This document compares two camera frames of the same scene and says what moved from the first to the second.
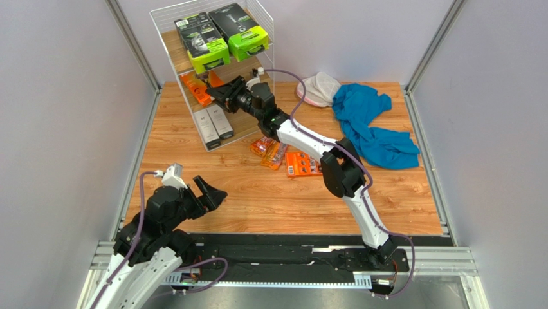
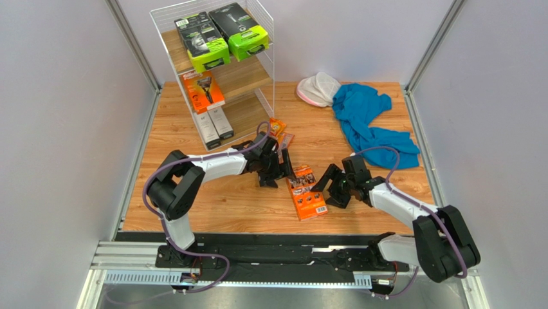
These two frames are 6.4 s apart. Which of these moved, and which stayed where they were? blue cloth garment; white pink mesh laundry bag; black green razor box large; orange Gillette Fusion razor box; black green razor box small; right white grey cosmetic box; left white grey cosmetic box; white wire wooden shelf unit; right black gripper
Moved: orange Gillette Fusion razor box; right black gripper
Stayed: black green razor box large; white pink mesh laundry bag; right white grey cosmetic box; left white grey cosmetic box; blue cloth garment; black green razor box small; white wire wooden shelf unit
